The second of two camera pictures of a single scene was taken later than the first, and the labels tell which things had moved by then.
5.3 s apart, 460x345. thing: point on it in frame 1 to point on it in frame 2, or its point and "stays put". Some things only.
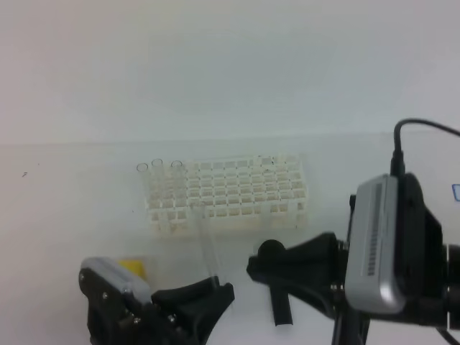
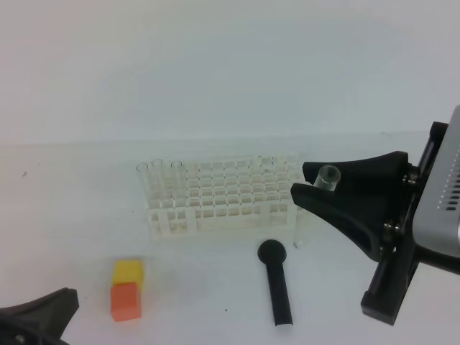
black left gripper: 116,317 to 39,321
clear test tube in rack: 143,169 stays put
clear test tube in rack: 177,183 stays put
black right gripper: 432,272 to 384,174
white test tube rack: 247,195 stays put
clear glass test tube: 205,241 to 327,177
